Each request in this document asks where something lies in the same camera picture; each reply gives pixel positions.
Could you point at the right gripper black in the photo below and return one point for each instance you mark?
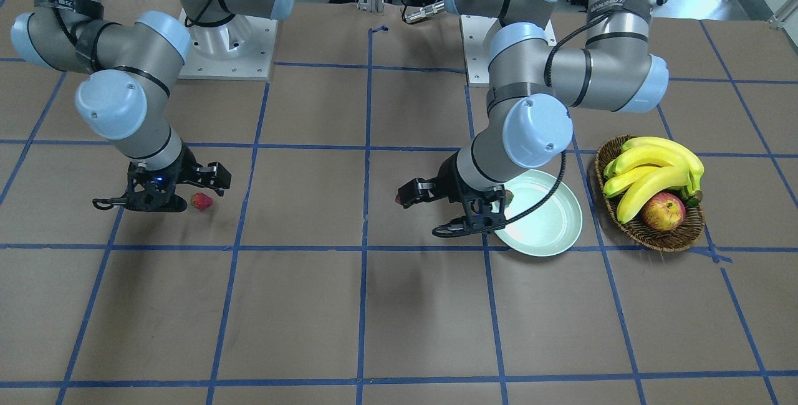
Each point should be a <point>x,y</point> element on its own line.
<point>184,166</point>

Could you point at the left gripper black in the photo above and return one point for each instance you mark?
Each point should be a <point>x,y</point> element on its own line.
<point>447,181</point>

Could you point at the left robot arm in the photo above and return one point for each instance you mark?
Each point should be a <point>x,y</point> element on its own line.
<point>604,65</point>

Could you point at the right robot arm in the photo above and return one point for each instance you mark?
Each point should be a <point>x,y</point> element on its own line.
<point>131,73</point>

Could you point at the pale green plate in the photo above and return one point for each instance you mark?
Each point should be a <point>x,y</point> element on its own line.
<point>549,230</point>

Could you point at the yellow banana bunch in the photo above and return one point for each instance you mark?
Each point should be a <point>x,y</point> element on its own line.
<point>646,166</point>

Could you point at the red apple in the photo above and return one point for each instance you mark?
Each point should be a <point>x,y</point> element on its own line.
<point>663,212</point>

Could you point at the wicker fruit basket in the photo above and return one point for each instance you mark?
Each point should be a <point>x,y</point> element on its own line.
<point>681,238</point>

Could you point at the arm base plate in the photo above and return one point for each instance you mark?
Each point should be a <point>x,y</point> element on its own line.
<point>478,33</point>
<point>242,49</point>

